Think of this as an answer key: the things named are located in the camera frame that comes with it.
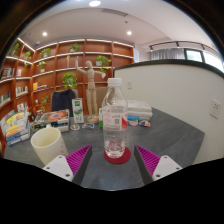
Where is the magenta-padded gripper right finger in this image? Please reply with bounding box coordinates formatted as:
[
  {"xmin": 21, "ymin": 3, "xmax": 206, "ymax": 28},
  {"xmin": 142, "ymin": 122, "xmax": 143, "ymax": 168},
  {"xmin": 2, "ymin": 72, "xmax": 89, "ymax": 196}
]
[{"xmin": 133, "ymin": 144, "xmax": 184, "ymax": 186}]

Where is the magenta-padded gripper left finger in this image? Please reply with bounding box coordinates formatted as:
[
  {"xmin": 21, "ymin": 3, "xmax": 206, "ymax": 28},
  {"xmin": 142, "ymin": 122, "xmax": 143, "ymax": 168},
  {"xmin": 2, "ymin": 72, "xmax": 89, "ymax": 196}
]
[{"xmin": 42, "ymin": 144, "xmax": 94, "ymax": 186}]

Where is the clear plastic water bottle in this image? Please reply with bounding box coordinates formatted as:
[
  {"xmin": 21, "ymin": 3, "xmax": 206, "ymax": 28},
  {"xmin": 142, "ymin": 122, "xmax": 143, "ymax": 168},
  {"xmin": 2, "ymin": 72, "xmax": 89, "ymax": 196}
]
[{"xmin": 101, "ymin": 77, "xmax": 129, "ymax": 159}]

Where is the cream plastic cup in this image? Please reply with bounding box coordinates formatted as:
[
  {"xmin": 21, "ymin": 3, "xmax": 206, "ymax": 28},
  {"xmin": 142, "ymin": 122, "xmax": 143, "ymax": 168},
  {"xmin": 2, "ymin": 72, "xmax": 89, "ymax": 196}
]
[{"xmin": 30, "ymin": 126, "xmax": 69, "ymax": 166}]

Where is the dark orange-cover book stack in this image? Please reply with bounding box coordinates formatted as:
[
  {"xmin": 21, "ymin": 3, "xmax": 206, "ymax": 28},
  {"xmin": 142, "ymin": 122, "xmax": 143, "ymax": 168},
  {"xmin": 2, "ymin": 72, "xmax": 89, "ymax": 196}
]
[{"xmin": 32, "ymin": 109, "xmax": 71, "ymax": 133}]

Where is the small colourful oval badge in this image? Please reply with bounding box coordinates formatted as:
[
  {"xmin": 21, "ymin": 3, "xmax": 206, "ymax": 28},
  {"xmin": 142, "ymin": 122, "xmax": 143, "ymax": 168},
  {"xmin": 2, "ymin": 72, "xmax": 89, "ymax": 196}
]
[{"xmin": 138, "ymin": 119, "xmax": 152, "ymax": 128}]

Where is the flat round red coaster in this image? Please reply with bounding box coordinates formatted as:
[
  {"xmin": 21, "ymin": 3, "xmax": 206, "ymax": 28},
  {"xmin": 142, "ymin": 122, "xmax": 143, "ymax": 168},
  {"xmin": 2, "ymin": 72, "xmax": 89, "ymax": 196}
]
[{"xmin": 103, "ymin": 146, "xmax": 132, "ymax": 165}]

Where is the colourful book stack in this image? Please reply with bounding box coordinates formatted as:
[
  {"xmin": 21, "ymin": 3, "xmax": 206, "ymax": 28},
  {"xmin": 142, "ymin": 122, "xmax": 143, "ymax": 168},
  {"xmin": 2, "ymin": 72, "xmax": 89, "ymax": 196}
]
[{"xmin": 0, "ymin": 111, "xmax": 32, "ymax": 147}]

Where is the green white drink carton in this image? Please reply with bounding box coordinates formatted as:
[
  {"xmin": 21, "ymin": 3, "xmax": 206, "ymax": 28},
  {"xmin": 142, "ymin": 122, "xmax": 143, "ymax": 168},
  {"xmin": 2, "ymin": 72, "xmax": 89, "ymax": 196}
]
[{"xmin": 71, "ymin": 97, "xmax": 85, "ymax": 125}]

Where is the chair with dark jacket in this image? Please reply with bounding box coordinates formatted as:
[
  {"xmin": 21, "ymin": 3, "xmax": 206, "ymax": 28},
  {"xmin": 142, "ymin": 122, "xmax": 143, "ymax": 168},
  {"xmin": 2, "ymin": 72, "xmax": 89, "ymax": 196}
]
[{"xmin": 50, "ymin": 88, "xmax": 77, "ymax": 118}]

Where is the white box stack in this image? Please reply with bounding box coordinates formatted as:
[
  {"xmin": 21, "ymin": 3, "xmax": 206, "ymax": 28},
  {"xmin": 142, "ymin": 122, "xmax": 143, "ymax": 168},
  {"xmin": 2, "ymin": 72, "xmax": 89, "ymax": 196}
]
[{"xmin": 126, "ymin": 99, "xmax": 154, "ymax": 122}]

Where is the tan chair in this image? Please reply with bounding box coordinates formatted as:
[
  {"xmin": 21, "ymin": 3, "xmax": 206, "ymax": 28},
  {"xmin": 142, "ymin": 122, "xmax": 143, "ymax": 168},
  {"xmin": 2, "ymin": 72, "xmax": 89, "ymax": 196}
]
[{"xmin": 94, "ymin": 85, "xmax": 109, "ymax": 112}]

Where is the wooden artist mannequin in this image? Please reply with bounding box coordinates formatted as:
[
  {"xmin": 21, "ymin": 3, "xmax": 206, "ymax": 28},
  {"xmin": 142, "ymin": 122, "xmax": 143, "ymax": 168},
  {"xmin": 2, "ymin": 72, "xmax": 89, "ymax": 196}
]
[{"xmin": 73, "ymin": 56, "xmax": 108, "ymax": 125}]

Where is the wooden shelf unit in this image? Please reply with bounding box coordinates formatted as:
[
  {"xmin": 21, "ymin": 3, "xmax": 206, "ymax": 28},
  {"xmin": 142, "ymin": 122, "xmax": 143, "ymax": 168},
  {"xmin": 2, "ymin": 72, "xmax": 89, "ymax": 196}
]
[{"xmin": 0, "ymin": 37, "xmax": 135, "ymax": 134}]

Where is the grey window curtain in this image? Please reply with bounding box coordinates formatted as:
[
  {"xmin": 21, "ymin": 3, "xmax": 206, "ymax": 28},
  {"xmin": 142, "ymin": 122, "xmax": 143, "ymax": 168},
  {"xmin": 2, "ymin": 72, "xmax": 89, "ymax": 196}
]
[{"xmin": 149, "ymin": 48, "xmax": 186, "ymax": 62}]

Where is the black-framed window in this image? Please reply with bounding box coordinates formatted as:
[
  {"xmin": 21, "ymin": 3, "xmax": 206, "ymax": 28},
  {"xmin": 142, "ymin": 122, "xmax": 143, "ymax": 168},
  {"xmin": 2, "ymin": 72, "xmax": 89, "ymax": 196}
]
[{"xmin": 184, "ymin": 48, "xmax": 224, "ymax": 73}]

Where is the ceiling air vent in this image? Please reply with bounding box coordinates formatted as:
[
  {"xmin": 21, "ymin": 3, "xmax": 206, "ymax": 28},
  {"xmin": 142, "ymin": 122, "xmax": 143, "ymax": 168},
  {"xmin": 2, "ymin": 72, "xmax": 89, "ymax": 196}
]
[{"xmin": 99, "ymin": 8, "xmax": 129, "ymax": 18}]

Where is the white wall outlet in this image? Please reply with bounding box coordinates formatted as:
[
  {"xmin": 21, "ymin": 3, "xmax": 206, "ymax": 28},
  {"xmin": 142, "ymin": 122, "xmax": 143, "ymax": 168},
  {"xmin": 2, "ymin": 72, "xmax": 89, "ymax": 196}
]
[{"xmin": 209, "ymin": 99, "xmax": 222, "ymax": 119}]

